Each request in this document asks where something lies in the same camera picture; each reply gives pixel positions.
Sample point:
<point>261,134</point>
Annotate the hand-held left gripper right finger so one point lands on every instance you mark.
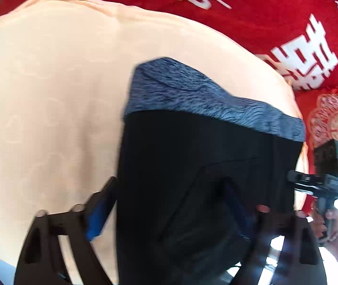
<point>241,213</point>

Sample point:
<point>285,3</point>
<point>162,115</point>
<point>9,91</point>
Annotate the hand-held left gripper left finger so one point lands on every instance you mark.
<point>97,213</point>

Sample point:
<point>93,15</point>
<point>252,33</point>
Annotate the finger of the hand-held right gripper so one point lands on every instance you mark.
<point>301,181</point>

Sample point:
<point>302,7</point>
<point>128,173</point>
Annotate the black pants with patterned waistband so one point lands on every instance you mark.
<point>186,154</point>

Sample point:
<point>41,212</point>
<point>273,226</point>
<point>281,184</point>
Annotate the person's right hand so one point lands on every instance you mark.
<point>336,222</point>

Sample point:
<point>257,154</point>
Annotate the red printed cushion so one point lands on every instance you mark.
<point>335,118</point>

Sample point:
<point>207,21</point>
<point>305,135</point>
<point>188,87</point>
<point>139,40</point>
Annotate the peach cloth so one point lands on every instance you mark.
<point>53,95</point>

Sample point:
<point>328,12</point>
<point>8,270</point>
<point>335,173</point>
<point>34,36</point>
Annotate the red printed blanket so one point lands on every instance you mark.
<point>246,12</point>

